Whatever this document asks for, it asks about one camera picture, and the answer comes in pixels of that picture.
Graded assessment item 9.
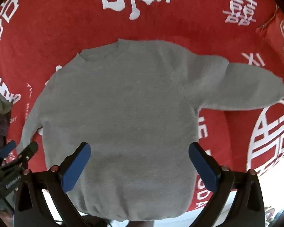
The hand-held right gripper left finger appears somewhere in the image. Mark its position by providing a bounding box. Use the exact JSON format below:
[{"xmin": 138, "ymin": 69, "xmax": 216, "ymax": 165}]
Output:
[{"xmin": 13, "ymin": 142, "xmax": 91, "ymax": 227}]

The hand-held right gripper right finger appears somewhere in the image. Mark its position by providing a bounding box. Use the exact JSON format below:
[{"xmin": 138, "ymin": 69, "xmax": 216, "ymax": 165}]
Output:
[{"xmin": 188, "ymin": 142, "xmax": 265, "ymax": 227}]

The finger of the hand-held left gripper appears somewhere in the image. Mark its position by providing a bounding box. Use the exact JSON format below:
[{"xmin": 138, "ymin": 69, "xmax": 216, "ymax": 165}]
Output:
[
  {"xmin": 13, "ymin": 141, "xmax": 39, "ymax": 169},
  {"xmin": 0, "ymin": 140, "xmax": 16, "ymax": 159}
]

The red printed blanket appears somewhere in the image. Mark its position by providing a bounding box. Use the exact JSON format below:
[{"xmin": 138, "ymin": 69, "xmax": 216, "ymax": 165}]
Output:
[{"xmin": 0, "ymin": 0, "xmax": 284, "ymax": 212}]

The dark purple cloth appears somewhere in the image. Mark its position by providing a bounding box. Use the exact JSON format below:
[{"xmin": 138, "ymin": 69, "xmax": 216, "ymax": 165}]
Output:
[{"xmin": 0, "ymin": 113, "xmax": 12, "ymax": 147}]

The red embroidered cushion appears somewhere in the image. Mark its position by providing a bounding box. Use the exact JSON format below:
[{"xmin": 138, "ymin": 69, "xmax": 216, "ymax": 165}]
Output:
[{"xmin": 256, "ymin": 6, "xmax": 284, "ymax": 76}]

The grey sweater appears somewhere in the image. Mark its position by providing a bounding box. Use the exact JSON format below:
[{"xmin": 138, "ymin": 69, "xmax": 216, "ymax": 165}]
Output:
[{"xmin": 16, "ymin": 38, "xmax": 284, "ymax": 221}]

